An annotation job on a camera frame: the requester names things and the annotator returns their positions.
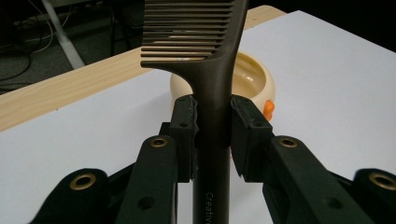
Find black comb with chrome handle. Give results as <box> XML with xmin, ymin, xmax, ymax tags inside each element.
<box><xmin>139</xmin><ymin>0</ymin><xmax>250</xmax><ymax>224</ymax></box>

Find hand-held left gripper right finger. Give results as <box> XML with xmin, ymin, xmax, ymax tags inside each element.
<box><xmin>230</xmin><ymin>94</ymin><xmax>276</xmax><ymax>183</ymax></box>

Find white metal stand leg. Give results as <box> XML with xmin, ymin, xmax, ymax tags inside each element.
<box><xmin>40</xmin><ymin>0</ymin><xmax>86</xmax><ymax>70</ymax></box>

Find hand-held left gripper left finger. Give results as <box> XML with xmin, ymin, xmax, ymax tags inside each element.
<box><xmin>159</xmin><ymin>94</ymin><xmax>200</xmax><ymax>184</ymax></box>

